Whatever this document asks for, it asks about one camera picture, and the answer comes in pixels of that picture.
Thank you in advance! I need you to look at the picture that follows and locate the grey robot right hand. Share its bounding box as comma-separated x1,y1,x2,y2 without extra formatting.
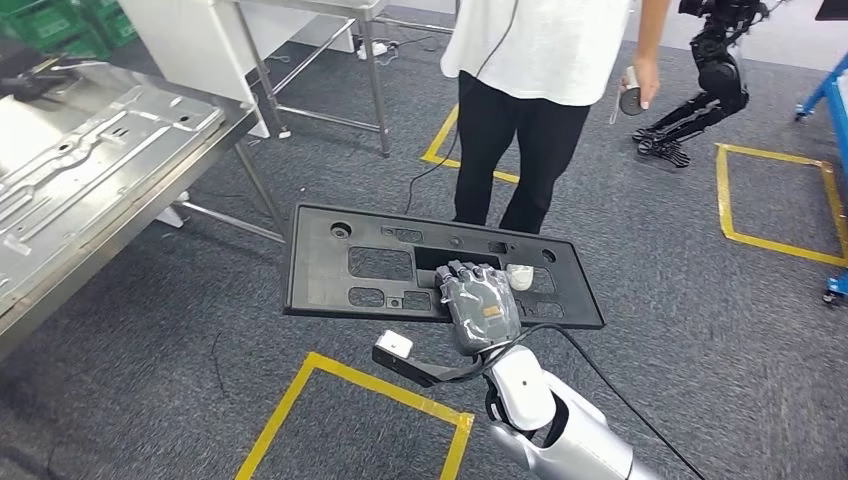
433,260,523,357

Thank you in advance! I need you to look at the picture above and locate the person's hand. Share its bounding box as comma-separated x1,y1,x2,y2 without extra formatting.
619,56,662,111

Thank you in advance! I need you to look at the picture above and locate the grey handheld controller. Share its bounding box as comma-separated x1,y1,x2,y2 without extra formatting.
609,64,645,127

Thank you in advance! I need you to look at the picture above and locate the black plastic plate part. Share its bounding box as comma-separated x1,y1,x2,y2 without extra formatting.
282,203,605,331

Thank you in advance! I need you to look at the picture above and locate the stainless steel workbench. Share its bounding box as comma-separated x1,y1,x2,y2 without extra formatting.
0,39,289,362

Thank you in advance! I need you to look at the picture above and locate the black humanoid robot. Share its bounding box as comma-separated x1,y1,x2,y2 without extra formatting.
632,0,773,170

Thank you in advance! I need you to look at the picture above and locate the person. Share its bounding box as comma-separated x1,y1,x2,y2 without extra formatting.
440,0,674,293

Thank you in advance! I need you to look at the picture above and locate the yellow floor tape square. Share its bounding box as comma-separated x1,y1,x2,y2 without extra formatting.
715,142,848,270
421,104,521,185
235,352,475,480

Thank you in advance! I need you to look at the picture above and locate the white box table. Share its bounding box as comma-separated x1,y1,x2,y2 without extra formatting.
117,0,356,140

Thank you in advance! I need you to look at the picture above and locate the pressed sheet metal panel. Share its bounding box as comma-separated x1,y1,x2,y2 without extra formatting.
0,84,225,293

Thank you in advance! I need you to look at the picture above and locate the green plastic crate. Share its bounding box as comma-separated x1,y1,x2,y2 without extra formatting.
0,0,87,58
79,0,140,61

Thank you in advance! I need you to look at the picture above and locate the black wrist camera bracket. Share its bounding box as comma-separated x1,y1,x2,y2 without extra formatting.
372,344,492,390

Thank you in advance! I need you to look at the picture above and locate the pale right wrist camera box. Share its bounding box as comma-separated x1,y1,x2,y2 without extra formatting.
375,330,414,360

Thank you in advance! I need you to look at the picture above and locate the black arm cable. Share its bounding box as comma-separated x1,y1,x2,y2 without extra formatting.
476,322,707,480

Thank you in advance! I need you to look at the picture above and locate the black floor cable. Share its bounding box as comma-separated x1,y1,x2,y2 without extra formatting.
404,0,521,215

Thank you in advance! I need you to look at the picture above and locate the steel frame side table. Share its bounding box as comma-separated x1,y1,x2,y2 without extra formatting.
228,0,462,158

